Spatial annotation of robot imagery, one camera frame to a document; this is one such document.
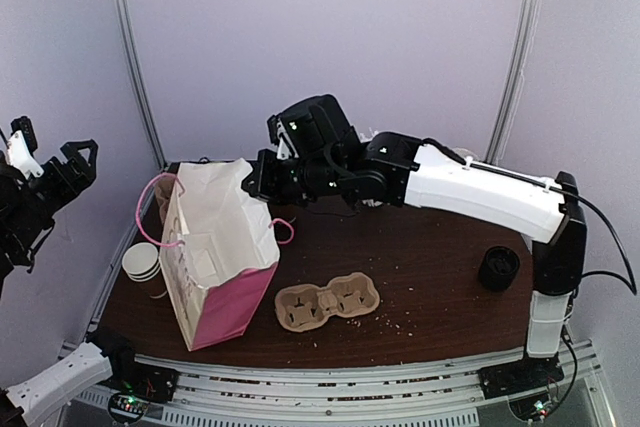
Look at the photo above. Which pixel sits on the stack of paper cups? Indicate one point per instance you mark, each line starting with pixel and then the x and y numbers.
pixel 141 264

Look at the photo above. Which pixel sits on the pink paper bag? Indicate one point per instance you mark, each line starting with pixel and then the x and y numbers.
pixel 218 252

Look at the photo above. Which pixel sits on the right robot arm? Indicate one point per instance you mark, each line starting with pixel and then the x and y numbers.
pixel 317 153

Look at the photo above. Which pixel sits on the cardboard cup carrier stack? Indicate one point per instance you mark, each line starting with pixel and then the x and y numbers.
pixel 163 189

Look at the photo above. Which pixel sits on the aluminium frame post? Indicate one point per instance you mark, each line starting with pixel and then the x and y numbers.
pixel 514 82
pixel 137 81

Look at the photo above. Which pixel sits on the front aluminium rail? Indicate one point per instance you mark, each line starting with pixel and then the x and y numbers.
pixel 442 393

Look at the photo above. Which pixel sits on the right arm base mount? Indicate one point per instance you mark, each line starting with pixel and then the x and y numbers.
pixel 519 376

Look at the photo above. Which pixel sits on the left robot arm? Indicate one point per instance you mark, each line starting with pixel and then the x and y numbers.
pixel 31 194

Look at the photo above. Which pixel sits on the right aluminium frame post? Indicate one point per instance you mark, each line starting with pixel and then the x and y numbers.
pixel 514 82

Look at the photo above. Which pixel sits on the stack of black lids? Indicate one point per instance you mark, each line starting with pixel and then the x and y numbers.
pixel 498 269

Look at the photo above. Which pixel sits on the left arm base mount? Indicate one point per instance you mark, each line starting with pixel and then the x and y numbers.
pixel 144 381

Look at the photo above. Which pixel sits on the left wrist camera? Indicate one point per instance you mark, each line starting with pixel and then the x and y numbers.
pixel 21 146

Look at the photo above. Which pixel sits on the left aluminium frame post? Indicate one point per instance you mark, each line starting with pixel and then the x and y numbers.
pixel 137 81

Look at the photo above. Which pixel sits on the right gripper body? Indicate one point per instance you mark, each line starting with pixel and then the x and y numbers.
pixel 265 178

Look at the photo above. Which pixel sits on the glass with wrapped straws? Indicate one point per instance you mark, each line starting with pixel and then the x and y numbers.
pixel 367 136

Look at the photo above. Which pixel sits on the single cardboard cup carrier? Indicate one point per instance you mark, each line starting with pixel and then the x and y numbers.
pixel 306 307

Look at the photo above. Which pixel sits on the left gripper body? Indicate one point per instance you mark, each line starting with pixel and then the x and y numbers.
pixel 65 188

